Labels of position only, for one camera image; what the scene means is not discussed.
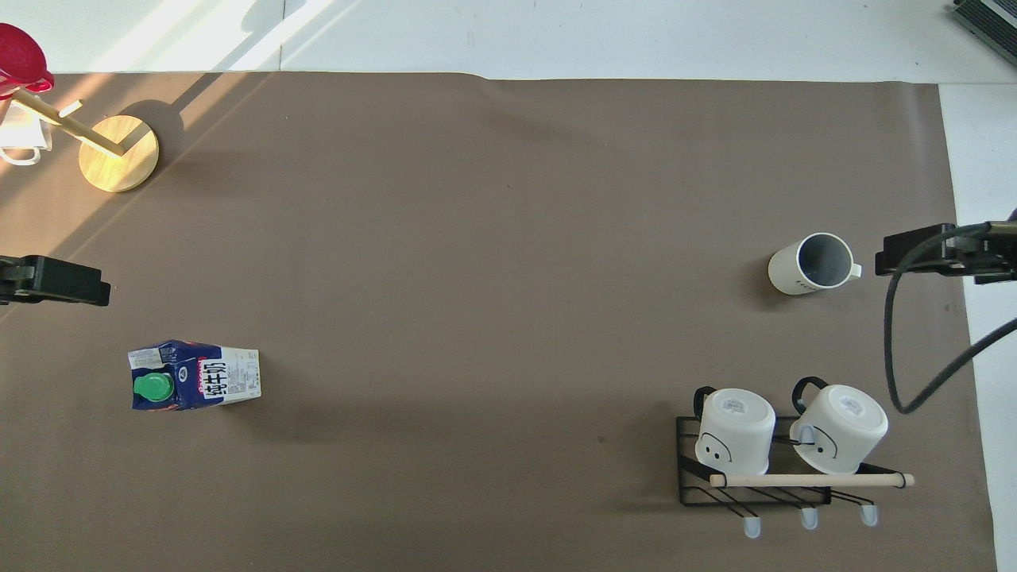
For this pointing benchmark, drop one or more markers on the blue white milk carton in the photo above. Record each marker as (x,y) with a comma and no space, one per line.
(214,377)

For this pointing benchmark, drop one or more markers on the red cup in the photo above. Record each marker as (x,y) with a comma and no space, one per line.
(20,56)

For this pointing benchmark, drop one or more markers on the white mug grey inside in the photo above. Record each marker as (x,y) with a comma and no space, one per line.
(790,274)

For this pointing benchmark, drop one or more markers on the wooden mug tree stand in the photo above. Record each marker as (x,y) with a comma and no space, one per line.
(119,159)

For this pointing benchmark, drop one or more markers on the dark grey device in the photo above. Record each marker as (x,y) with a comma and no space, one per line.
(989,22)

